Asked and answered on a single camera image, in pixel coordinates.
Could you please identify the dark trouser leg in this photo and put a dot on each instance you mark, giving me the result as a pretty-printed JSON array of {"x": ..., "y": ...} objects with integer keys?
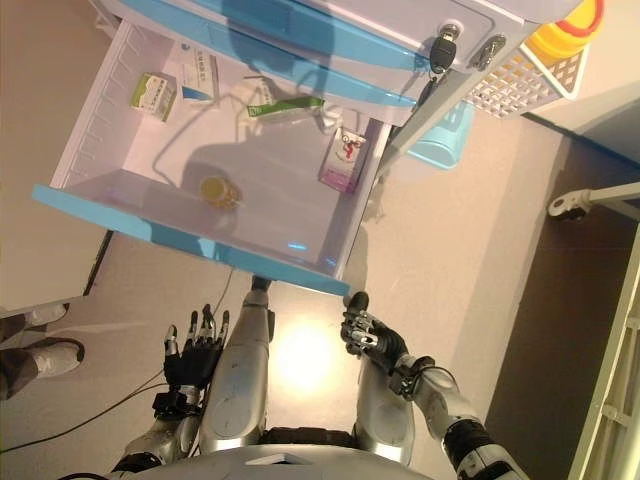
[
  {"x": 12, "y": 330},
  {"x": 17, "y": 372}
]

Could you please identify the green white medicine box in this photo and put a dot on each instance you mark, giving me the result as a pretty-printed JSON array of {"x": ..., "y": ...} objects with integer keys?
[{"x": 154, "y": 97}]

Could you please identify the white hospital bed frame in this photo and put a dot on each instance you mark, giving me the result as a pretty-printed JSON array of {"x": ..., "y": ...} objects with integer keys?
[{"x": 615, "y": 350}]

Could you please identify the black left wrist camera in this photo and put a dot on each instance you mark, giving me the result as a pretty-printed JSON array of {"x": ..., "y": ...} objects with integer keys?
[{"x": 172, "y": 402}]

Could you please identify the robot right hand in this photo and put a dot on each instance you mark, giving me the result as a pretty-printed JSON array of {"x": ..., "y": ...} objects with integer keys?
[{"x": 380, "y": 342}]

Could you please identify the white sneaker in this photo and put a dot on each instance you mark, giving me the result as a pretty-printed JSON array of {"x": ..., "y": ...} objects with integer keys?
[
  {"x": 57, "y": 357},
  {"x": 47, "y": 314}
]

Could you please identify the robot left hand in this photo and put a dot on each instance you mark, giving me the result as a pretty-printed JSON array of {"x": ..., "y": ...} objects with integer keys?
[{"x": 192, "y": 362}]

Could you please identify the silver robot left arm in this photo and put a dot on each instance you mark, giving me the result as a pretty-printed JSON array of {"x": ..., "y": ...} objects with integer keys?
[{"x": 160, "y": 440}]

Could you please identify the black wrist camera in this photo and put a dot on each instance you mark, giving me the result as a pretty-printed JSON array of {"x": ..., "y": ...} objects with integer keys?
[
  {"x": 172, "y": 402},
  {"x": 410, "y": 377}
]

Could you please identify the yellow pill bottle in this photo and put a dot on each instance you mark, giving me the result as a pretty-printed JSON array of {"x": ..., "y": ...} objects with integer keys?
[{"x": 220, "y": 192}]

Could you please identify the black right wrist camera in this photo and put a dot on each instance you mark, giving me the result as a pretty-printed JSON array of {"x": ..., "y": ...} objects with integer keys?
[{"x": 410, "y": 377}]

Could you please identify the silver robot left leg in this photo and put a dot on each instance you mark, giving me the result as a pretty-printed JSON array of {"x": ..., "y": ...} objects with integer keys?
[{"x": 240, "y": 390}]

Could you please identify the light blue plastic bin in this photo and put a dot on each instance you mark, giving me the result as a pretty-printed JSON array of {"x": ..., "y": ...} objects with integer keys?
[{"x": 440, "y": 142}]

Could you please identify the cart drawer with blue front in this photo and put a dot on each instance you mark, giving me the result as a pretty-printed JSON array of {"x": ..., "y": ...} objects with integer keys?
[{"x": 275, "y": 235}]

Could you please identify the long green medicine box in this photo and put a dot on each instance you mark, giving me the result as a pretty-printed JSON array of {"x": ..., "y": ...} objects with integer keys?
[{"x": 285, "y": 107}]

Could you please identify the yellow container with red lid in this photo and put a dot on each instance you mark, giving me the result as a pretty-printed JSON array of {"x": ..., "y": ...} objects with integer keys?
[{"x": 565, "y": 30}]

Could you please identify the white purple medicine box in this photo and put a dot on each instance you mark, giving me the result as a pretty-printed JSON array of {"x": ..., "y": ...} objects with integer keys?
[{"x": 344, "y": 160}]

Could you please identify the white perforated basket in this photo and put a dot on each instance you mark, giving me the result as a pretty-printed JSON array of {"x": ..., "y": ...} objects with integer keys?
[{"x": 520, "y": 80}]

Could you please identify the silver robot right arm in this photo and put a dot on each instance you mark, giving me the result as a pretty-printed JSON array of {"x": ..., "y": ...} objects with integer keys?
[{"x": 450, "y": 410}]

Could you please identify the grey robot torso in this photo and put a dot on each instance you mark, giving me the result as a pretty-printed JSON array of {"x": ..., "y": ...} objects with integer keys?
[{"x": 280, "y": 462}]

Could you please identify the white blue medicine box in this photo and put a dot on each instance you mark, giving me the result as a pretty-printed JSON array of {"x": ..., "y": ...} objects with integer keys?
[{"x": 200, "y": 72}]

